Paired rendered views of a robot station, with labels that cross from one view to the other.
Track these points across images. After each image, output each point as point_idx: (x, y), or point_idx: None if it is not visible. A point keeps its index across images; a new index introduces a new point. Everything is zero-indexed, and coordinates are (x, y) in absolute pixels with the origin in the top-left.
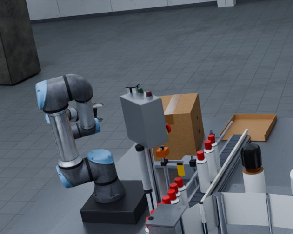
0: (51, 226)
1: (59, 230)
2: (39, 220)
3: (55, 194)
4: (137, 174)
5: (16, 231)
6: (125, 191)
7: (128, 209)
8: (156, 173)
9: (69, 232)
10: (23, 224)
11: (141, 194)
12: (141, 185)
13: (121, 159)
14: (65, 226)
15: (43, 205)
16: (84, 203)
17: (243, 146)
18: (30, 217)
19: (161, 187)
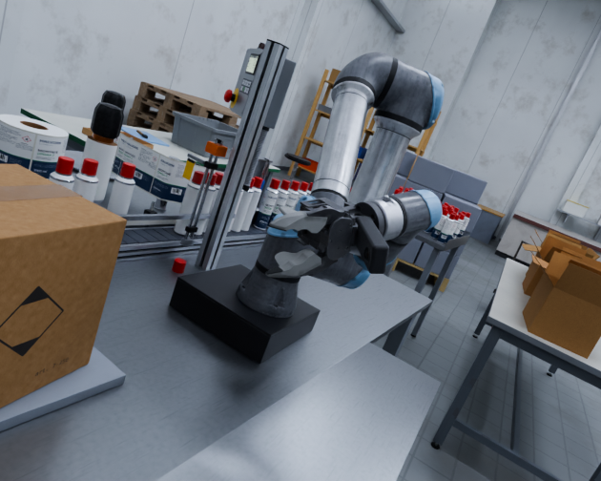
0: (362, 352)
1: (348, 339)
2: (390, 378)
3: (375, 430)
4: (160, 368)
5: (423, 377)
6: (237, 289)
7: (246, 270)
8: (219, 187)
9: (333, 327)
10: (418, 386)
11: (215, 272)
12: (203, 281)
13: (155, 470)
14: (340, 339)
15: (395, 411)
16: (305, 365)
17: (115, 108)
18: (411, 396)
19: (146, 308)
